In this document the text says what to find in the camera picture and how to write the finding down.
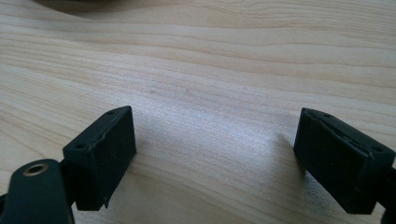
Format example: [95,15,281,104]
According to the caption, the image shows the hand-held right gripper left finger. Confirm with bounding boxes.
[62,105,137,212]

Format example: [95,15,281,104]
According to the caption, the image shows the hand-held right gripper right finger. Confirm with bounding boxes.
[292,107,396,216]

